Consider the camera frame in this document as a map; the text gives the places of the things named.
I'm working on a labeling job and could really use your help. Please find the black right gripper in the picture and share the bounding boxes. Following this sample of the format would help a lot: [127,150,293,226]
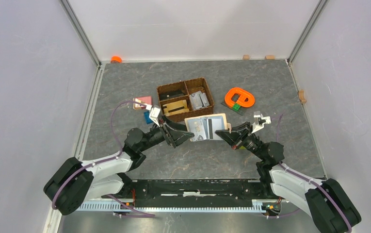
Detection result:
[215,121,266,161]

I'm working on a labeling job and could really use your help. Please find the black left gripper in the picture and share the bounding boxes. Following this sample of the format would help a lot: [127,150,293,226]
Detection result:
[139,114,194,152]

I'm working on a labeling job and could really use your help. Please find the white magnetic stripe card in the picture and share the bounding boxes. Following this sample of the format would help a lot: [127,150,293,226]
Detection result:
[207,116,225,141]

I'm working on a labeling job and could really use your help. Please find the beige leather card holder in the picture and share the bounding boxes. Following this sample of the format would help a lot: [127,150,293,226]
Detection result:
[184,113,228,140]

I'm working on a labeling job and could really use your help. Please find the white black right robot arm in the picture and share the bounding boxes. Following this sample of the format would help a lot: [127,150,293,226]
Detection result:
[215,122,362,233]

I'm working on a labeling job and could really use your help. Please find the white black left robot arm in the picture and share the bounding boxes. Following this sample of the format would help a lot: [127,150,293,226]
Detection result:
[43,116,194,216]

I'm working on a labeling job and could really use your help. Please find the yellow cards in basket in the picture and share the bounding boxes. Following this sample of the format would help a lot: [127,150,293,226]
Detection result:
[162,100,189,116]

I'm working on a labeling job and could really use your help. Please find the silver cards in basket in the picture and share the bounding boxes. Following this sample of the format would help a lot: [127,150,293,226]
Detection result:
[189,91,210,110]

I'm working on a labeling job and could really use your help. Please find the black cards in basket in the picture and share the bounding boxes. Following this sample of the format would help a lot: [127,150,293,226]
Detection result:
[159,90,185,101]

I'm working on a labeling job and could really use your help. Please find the playing card box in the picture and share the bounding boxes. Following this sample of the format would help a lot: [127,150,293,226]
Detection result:
[133,96,153,110]

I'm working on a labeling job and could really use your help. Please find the green toy brick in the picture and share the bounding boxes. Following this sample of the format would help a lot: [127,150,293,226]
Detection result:
[231,103,241,112]

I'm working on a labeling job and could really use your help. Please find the blue toy brick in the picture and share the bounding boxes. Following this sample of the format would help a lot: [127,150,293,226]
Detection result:
[144,111,153,124]

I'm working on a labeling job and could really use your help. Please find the brown woven divided basket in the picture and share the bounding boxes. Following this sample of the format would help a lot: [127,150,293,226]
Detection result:
[157,77,214,122]

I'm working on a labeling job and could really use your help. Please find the curved wooden piece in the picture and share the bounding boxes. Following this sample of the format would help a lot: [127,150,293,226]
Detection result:
[298,90,307,104]

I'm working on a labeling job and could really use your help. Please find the orange round cap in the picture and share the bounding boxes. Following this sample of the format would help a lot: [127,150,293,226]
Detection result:
[110,56,122,63]

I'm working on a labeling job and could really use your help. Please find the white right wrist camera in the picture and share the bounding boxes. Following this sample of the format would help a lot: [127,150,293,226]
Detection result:
[252,111,272,133]

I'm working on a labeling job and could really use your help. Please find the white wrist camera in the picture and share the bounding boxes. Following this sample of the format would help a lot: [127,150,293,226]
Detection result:
[146,105,161,127]
[252,111,272,133]

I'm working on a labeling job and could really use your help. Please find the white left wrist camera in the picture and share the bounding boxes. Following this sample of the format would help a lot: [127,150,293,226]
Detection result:
[146,105,161,127]

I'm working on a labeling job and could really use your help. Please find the orange tape dispenser ring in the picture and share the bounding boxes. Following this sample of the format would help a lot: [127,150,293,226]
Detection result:
[224,87,256,109]

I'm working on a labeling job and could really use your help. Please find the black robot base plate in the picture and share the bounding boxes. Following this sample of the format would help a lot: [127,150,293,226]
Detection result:
[115,179,281,208]

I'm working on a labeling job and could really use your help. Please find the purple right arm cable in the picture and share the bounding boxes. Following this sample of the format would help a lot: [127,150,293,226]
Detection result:
[269,112,353,233]

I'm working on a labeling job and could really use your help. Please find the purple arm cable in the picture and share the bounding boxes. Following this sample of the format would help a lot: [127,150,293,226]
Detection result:
[50,100,158,219]
[269,112,353,233]

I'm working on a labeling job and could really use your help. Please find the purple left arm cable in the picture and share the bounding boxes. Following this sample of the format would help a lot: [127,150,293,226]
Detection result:
[50,100,158,219]

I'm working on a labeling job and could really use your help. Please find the aluminium frame rail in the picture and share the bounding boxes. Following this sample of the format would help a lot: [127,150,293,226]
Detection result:
[51,179,345,213]

